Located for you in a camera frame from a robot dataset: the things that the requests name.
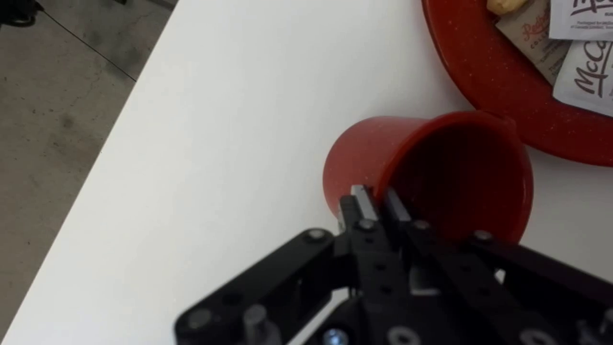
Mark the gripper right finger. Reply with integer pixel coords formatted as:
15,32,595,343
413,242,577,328
384,187,613,345

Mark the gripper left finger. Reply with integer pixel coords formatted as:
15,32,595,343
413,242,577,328
173,185,413,345

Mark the red speckled cup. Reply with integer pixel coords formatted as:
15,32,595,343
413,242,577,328
322,110,535,246

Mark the red speckled plate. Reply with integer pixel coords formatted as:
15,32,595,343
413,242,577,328
420,0,613,168

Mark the white sachet large script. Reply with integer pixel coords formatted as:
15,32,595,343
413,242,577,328
552,39,613,118

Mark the brown paper sachet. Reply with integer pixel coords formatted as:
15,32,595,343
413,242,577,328
495,0,573,87

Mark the yellow food piece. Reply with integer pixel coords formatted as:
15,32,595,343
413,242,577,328
486,0,530,16

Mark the white sachet small print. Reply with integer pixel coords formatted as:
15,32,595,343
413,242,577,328
548,0,613,42

